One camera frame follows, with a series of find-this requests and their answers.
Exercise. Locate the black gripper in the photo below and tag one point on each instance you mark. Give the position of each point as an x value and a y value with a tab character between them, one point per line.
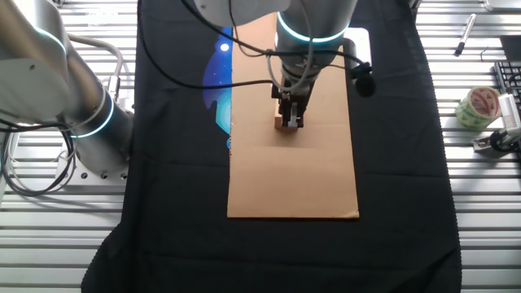
297	91

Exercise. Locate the small wooden block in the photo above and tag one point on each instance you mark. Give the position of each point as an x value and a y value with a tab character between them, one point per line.
277	122

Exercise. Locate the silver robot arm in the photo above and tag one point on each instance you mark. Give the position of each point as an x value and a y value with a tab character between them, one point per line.
40	81

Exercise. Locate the brown cardboard sheet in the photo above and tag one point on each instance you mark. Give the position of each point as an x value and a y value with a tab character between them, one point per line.
285	179

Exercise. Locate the black cloth with blue print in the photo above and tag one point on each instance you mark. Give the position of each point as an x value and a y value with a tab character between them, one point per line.
175	203

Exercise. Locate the clear packing tape roll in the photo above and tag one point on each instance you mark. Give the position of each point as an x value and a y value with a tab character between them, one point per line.
472	114

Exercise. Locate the silver black marker pen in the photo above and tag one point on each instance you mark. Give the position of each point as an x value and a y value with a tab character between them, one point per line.
467	28

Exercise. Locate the small black hex key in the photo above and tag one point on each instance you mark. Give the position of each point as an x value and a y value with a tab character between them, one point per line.
483	52

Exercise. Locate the black keyboard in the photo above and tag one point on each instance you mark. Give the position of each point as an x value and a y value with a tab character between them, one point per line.
506	77

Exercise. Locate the black box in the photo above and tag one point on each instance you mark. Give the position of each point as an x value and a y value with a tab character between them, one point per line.
512	48

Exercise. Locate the grey flat device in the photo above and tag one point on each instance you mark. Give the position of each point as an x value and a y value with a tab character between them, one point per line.
502	4

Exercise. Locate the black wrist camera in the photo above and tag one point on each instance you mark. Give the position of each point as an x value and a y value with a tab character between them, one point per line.
365	85

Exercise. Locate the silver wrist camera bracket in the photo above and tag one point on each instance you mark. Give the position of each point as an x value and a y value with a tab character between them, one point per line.
362	40

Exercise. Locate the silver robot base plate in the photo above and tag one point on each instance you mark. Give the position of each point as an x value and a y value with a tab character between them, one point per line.
93	181

